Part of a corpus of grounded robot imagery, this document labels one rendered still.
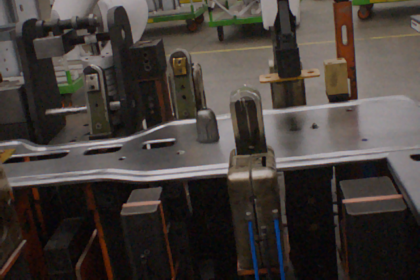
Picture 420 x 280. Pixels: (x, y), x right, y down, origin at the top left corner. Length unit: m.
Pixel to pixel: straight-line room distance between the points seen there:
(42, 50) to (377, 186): 0.62
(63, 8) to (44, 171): 0.58
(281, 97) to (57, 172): 0.38
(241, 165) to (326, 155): 0.16
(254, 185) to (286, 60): 0.24
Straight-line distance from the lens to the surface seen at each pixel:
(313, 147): 0.77
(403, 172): 0.69
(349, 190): 0.70
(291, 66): 0.80
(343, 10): 0.96
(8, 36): 1.18
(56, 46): 1.03
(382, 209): 0.65
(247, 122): 0.65
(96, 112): 1.00
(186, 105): 0.98
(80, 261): 0.93
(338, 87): 0.95
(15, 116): 1.09
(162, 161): 0.79
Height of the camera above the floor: 1.29
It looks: 18 degrees down
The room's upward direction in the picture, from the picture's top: 9 degrees counter-clockwise
